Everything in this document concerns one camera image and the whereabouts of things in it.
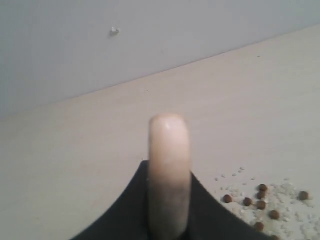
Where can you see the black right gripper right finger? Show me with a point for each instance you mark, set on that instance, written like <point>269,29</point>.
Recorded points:
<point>210,220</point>

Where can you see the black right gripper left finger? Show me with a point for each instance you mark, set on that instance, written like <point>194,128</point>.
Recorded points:
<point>127,218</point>

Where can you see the small white wall blob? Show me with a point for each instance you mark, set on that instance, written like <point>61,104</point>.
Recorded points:
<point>114,31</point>

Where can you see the scattered brown pellets and rice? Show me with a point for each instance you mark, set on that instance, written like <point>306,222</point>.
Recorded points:
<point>283,203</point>

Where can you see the wide white-bristle paint brush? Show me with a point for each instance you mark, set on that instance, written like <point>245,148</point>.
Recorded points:
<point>169,176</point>

